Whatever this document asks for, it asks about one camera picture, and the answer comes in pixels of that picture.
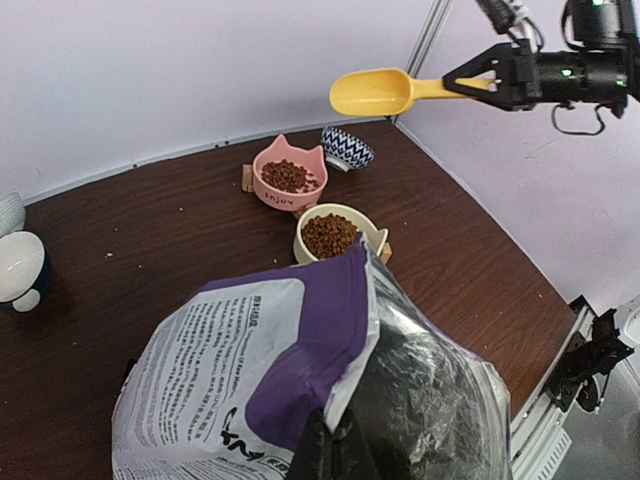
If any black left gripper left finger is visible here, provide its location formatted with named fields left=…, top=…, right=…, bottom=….
left=287, top=410, right=333, bottom=480

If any blue white patterned bowl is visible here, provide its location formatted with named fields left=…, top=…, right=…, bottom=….
left=321, top=126, right=375, bottom=173

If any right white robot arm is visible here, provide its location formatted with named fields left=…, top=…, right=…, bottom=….
left=399, top=1, right=639, bottom=313

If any wooden bowl stand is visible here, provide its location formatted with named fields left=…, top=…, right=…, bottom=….
left=380, top=241, right=393, bottom=264

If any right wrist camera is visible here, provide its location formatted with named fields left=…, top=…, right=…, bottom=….
left=476, top=0, right=545, bottom=52

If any cream cat-ear pet bowl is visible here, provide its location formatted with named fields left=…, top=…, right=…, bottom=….
left=293, top=203, right=389, bottom=265

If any pink cat-ear pet bowl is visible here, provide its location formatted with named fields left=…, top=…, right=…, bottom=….
left=252, top=135, right=329, bottom=213

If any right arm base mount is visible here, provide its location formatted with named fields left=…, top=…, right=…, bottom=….
left=543, top=296, right=639, bottom=413

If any purple pet food bag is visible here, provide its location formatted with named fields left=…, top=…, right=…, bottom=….
left=111, top=238, right=512, bottom=479

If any light green ribbed bowl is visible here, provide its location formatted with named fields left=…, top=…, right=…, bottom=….
left=0, top=192, right=26, bottom=237

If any brown kibble in pink bowl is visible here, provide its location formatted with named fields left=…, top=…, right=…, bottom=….
left=260, top=159, right=320, bottom=194

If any front aluminium frame rail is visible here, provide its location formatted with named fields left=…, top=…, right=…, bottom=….
left=507, top=299, right=640, bottom=480

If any dark blue white bowl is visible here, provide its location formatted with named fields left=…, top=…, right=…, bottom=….
left=1, top=231, right=52, bottom=314

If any brown kibble in cream bowl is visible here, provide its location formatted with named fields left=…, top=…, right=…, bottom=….
left=301, top=214, right=360, bottom=259

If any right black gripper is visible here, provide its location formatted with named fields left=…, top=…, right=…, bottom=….
left=442, top=42, right=542, bottom=111

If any yellow plastic food scoop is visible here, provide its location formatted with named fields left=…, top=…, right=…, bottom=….
left=329, top=68, right=464, bottom=117

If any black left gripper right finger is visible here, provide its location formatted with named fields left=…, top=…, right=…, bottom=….
left=332, top=409, right=380, bottom=480

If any right aluminium corner post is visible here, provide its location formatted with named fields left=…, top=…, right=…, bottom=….
left=389, top=0, right=454, bottom=124

